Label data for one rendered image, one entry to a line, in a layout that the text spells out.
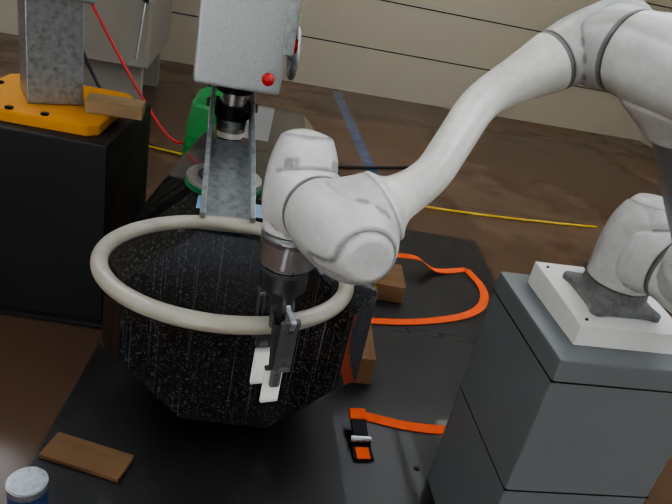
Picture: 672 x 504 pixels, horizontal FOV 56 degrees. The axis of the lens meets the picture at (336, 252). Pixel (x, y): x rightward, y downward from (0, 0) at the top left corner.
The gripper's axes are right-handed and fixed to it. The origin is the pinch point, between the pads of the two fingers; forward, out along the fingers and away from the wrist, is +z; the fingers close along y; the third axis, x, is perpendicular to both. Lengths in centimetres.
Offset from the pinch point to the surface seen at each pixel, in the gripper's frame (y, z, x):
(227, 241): 71, 6, -15
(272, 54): 71, -44, -20
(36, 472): 60, 67, 32
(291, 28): 69, -51, -23
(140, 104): 160, -11, -5
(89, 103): 161, -9, 13
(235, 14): 73, -52, -10
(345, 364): 61, 42, -54
